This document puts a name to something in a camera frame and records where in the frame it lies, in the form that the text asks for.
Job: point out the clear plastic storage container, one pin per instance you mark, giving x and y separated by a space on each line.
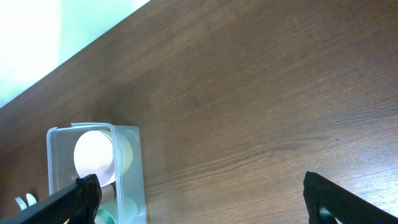
62 173

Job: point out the yellow plastic bowl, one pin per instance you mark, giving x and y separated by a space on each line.
126 152

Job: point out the pink plastic bowl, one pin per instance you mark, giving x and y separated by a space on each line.
93 154

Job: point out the grey plastic spoon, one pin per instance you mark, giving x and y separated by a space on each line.
31 200

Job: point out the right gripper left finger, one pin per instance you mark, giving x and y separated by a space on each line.
78 203

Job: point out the grey plastic fork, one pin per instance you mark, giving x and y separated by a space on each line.
22 205

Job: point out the green plastic cup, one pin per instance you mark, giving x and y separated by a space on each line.
109 213

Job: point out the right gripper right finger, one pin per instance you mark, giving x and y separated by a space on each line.
327 202

